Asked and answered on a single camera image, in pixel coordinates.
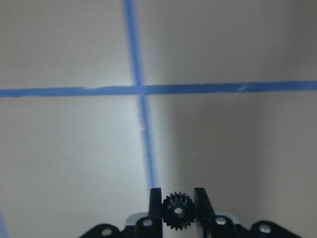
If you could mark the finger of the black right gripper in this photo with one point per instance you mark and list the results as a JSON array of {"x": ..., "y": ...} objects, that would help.
[{"x": 204, "y": 209}]

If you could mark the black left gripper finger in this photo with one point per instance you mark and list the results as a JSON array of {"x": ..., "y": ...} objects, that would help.
[{"x": 155, "y": 204}]

